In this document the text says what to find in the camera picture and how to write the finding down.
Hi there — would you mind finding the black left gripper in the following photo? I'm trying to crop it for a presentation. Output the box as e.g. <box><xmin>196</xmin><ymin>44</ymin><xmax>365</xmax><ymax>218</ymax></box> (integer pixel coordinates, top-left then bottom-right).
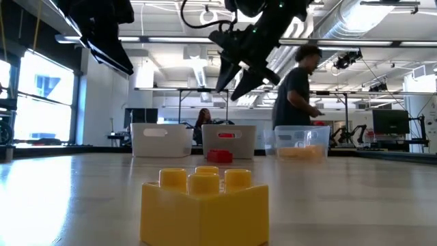
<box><xmin>58</xmin><ymin>0</ymin><xmax>135</xmax><ymax>76</ymax></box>

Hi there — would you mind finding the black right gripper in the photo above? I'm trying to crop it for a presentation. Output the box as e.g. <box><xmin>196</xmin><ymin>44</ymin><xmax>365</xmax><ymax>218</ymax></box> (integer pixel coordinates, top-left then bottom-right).
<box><xmin>208</xmin><ymin>16</ymin><xmax>284</xmax><ymax>102</ymax></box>

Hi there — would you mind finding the standing person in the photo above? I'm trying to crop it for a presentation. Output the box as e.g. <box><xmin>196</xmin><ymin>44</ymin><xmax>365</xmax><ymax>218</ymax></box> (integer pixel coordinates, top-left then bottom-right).
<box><xmin>272</xmin><ymin>44</ymin><xmax>325</xmax><ymax>131</ymax></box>

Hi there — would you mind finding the seated person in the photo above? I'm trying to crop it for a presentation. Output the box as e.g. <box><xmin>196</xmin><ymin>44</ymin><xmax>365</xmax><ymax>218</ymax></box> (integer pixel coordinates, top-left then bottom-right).
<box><xmin>193</xmin><ymin>108</ymin><xmax>214</xmax><ymax>146</ymax></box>

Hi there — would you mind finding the overhead light bar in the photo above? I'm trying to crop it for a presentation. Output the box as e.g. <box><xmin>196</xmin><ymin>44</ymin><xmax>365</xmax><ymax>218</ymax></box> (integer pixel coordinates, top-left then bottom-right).
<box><xmin>54</xmin><ymin>33</ymin><xmax>437</xmax><ymax>49</ymax></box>

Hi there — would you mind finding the black monitor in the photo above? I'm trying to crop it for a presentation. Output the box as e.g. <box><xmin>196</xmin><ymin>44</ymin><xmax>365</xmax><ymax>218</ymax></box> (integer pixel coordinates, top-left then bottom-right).
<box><xmin>371</xmin><ymin>109</ymin><xmax>410</xmax><ymax>135</ymax></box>
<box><xmin>123</xmin><ymin>107</ymin><xmax>159</xmax><ymax>129</ymax></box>

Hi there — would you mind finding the grey plastic bin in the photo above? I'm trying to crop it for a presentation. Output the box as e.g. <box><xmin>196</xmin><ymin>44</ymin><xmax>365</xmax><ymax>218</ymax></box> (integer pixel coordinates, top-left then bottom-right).
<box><xmin>201</xmin><ymin>124</ymin><xmax>257</xmax><ymax>160</ymax></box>

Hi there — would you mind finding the large bright window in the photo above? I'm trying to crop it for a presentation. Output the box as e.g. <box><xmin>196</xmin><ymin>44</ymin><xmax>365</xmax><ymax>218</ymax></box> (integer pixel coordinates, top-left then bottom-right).
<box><xmin>13</xmin><ymin>50</ymin><xmax>76</xmax><ymax>144</ymax></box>

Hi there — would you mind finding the clear plastic bin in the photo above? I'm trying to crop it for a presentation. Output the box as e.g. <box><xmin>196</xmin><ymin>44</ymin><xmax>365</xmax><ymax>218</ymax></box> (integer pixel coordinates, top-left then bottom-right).
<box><xmin>264</xmin><ymin>125</ymin><xmax>331</xmax><ymax>161</ymax></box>

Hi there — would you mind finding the white plastic bin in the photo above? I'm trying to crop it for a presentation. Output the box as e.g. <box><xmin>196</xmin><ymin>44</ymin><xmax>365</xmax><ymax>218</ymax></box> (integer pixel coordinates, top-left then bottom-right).
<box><xmin>130</xmin><ymin>122</ymin><xmax>194</xmax><ymax>159</ymax></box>

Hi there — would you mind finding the yellow two-by-two block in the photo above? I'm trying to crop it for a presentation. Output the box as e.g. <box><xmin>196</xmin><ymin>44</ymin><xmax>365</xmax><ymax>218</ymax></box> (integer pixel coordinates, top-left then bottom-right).
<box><xmin>139</xmin><ymin>165</ymin><xmax>270</xmax><ymax>246</ymax></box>

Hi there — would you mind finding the black background gantry frame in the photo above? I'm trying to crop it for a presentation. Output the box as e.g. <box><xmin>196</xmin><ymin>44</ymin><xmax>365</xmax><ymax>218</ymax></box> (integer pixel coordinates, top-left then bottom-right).
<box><xmin>177</xmin><ymin>87</ymin><xmax>350</xmax><ymax>126</ymax></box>

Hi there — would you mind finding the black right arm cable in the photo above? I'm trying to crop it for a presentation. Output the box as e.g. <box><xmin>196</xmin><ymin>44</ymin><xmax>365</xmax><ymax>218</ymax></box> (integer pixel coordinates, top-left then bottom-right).
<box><xmin>180</xmin><ymin>0</ymin><xmax>240</xmax><ymax>31</ymax></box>

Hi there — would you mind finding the black overhead camera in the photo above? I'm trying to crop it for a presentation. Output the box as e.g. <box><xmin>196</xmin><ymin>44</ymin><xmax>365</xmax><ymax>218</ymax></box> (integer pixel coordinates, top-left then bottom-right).
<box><xmin>333</xmin><ymin>50</ymin><xmax>363</xmax><ymax>71</ymax></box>

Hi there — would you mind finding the silver ventilation duct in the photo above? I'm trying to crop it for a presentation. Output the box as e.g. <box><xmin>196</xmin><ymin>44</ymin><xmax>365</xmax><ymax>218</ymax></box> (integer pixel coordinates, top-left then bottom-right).
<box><xmin>300</xmin><ymin>0</ymin><xmax>397</xmax><ymax>71</ymax></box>

